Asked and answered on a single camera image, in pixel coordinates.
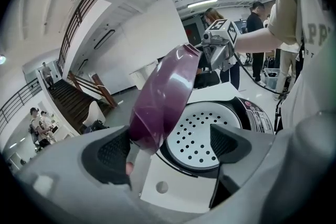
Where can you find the black metal railing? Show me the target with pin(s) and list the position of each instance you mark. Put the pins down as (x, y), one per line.
(18, 102)

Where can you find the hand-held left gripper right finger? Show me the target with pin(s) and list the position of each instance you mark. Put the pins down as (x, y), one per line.
(262, 165)

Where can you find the white chair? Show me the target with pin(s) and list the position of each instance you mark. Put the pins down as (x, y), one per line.
(94, 112)

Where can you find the black bag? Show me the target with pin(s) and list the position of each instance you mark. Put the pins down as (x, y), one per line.
(97, 125)

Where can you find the white cabinet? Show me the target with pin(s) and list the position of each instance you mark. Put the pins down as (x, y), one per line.
(143, 74)

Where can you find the long ceiling light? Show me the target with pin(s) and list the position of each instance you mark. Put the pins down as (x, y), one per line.
(202, 3)

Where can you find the purple rice cooker lid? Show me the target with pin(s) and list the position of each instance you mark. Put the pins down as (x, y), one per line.
(162, 97)

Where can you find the person's right forearm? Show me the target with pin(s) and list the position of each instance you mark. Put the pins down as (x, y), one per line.
(257, 39)

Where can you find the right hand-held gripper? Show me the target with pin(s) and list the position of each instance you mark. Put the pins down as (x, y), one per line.
(220, 42)

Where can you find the clear storage bin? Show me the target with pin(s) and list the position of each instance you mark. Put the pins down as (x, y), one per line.
(271, 78)

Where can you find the black rice cooker base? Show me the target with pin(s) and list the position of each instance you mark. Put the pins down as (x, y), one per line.
(252, 115)

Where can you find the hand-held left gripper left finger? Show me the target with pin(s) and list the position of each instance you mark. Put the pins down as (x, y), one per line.
(78, 170)

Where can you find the white perforated steamer tray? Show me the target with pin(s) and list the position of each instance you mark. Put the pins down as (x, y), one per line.
(194, 136)

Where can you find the person's beige t-shirt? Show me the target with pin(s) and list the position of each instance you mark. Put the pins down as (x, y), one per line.
(312, 34)

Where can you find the brown wooden staircase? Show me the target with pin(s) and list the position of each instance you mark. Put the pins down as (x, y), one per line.
(76, 102)

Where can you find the dark slatted stair railing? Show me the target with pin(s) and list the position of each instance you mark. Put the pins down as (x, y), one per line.
(76, 31)

